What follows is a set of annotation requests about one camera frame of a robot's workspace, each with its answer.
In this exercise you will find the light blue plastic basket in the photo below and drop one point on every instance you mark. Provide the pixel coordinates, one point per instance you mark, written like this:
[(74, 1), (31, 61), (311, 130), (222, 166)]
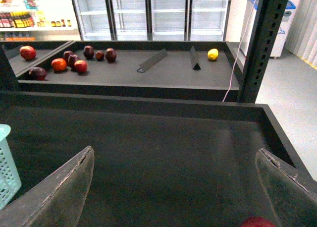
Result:
[(10, 181)]

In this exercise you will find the dark red apple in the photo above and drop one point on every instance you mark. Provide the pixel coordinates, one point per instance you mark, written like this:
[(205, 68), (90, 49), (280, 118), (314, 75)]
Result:
[(110, 55), (37, 73), (88, 52)]

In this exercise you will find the orange red apple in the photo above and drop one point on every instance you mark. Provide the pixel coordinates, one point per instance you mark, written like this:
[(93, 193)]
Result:
[(59, 65)]

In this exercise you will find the dark red apple front left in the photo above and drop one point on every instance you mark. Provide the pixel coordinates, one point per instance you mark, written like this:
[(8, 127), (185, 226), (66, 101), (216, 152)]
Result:
[(37, 73)]

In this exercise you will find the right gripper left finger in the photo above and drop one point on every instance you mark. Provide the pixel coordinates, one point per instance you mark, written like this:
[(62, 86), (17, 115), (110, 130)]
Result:
[(58, 200)]

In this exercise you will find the black display tray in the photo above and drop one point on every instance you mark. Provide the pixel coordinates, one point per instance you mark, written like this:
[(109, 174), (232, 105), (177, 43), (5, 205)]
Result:
[(172, 77), (158, 163)]

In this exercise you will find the white grocery shelf with bottles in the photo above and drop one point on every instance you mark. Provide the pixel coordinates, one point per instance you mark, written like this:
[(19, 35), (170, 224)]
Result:
[(38, 20)]

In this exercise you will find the lower black display tray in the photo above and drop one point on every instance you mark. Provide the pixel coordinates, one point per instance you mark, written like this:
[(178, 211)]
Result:
[(158, 163)]

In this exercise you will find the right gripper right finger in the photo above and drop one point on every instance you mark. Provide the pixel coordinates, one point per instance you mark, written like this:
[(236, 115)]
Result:
[(292, 194)]

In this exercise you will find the flat black divider strip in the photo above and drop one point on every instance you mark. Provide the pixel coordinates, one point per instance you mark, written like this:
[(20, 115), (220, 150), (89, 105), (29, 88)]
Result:
[(152, 61)]

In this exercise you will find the yellow lemon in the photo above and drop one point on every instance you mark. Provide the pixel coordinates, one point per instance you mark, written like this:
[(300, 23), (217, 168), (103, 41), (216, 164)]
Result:
[(213, 54)]

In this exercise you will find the dark red apple back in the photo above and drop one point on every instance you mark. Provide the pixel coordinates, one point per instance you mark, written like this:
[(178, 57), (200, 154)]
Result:
[(88, 52)]

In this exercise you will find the dark red apple right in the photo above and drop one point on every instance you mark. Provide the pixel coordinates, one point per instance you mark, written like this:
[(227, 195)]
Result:
[(110, 55)]

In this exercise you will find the small red apple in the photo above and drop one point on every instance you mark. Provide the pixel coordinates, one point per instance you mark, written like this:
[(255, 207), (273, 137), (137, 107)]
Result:
[(99, 55)]

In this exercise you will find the black triangular divider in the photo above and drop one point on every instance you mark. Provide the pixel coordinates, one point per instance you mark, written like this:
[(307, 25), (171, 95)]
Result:
[(195, 64)]

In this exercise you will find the glass door refrigerator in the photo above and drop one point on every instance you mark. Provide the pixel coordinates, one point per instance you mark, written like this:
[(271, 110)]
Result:
[(152, 20)]

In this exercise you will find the upper black display tray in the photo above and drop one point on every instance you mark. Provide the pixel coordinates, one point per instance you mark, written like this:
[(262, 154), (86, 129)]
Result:
[(172, 77)]

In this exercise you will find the dark apple behind orange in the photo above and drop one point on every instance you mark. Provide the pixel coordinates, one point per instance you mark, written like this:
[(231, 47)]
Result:
[(66, 55)]

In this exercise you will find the bright red apple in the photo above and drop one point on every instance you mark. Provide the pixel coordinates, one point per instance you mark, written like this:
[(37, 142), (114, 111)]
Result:
[(81, 66)]

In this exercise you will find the black perforated shelf post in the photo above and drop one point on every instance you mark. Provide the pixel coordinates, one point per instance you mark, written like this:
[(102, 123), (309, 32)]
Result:
[(267, 20)]

